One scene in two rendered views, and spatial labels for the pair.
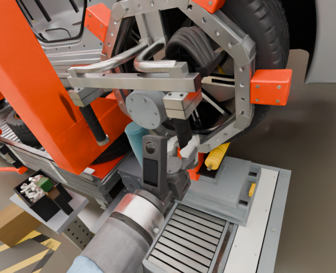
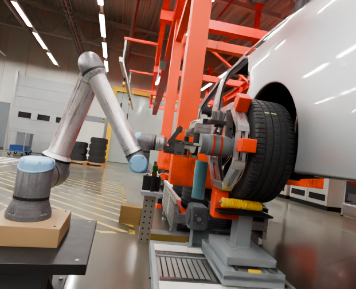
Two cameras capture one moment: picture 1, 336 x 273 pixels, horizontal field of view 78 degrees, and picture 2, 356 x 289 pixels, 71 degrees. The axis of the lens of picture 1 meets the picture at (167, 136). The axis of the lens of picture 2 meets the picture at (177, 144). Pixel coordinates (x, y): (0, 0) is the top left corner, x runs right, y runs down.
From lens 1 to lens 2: 1.24 m
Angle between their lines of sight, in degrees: 56
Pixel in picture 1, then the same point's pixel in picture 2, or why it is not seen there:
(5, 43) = (185, 114)
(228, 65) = not seen: hidden behind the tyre
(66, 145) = (176, 164)
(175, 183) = (175, 143)
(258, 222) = not seen: outside the picture
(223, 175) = (244, 250)
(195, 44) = (216, 114)
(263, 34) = (254, 124)
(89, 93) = (190, 132)
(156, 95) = (206, 136)
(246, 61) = (237, 129)
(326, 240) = not seen: outside the picture
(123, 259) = (147, 136)
